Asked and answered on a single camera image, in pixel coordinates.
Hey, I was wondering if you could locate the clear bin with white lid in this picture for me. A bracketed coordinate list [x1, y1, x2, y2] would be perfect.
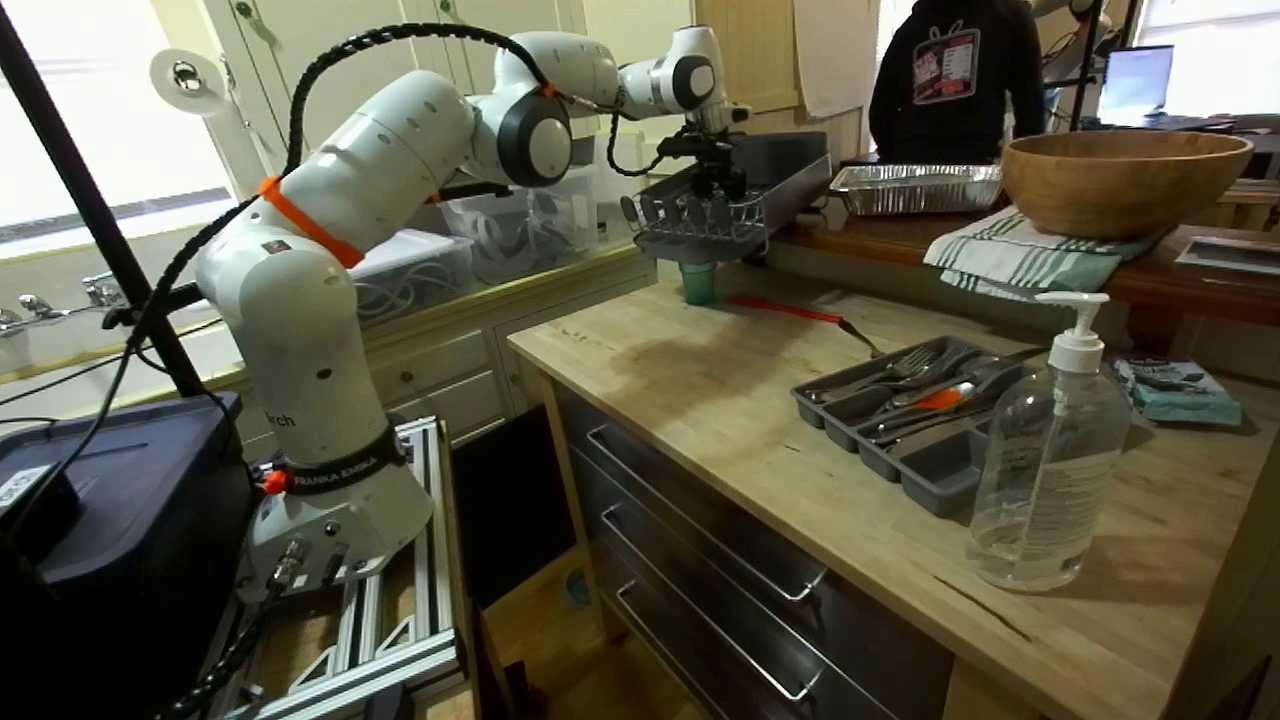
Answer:
[353, 225, 484, 325]

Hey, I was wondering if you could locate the person in black hoodie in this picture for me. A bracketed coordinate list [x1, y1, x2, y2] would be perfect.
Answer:
[867, 0, 1047, 170]

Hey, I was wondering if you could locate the teal cloth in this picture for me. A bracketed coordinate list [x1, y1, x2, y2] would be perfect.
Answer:
[1117, 351, 1248, 433]

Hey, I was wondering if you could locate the white round wall fixture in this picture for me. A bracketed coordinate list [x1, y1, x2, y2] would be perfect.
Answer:
[147, 44, 233, 117]

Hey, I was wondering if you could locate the grey cutlery tray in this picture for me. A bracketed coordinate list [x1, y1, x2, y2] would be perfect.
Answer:
[795, 331, 1052, 522]

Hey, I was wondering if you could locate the wooden bowl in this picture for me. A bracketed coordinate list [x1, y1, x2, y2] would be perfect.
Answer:
[998, 127, 1257, 244]

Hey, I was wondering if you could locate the green plastic cup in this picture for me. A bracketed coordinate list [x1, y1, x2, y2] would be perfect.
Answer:
[676, 253, 732, 311]

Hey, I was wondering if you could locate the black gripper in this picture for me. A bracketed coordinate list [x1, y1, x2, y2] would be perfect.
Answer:
[659, 121, 754, 206]

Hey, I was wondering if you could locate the aluminium foil tray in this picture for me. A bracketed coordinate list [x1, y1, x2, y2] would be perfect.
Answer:
[825, 160, 1007, 221]

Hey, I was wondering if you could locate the clear soap pump bottle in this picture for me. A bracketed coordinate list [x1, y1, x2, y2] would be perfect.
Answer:
[965, 288, 1138, 596]

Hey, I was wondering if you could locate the flat picture frame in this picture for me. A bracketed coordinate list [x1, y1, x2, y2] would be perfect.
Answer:
[1172, 227, 1280, 279]

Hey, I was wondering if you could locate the clear plastic storage bin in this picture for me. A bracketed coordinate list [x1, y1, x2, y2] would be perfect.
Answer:
[446, 173, 644, 285]

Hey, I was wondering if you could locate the orange handled utensil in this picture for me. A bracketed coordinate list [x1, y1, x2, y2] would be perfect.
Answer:
[865, 374, 1016, 435]

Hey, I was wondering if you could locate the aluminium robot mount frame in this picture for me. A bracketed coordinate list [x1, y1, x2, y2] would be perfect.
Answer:
[197, 414, 471, 720]

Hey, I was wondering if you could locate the black tripod pole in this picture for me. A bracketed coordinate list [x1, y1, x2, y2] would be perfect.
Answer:
[0, 4, 212, 399]

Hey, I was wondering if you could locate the striped dish towel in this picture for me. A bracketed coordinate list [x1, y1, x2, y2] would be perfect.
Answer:
[919, 206, 1155, 310]

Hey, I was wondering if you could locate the orange cable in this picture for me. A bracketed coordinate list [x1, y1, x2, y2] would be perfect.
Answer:
[726, 293, 888, 360]

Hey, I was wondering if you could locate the white drawer cabinet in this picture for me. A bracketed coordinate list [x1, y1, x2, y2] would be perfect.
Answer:
[226, 253, 655, 463]

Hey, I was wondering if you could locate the laptop screen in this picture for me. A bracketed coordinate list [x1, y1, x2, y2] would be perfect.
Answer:
[1092, 41, 1182, 133]

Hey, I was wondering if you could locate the black corrugated cable conduit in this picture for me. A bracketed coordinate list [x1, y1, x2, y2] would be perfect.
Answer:
[281, 22, 555, 178]

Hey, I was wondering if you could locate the steel drawer cabinet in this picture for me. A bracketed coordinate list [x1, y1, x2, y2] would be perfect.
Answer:
[553, 385, 955, 720]

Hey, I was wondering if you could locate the metal faucet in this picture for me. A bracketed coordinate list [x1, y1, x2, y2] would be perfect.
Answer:
[0, 268, 136, 344]

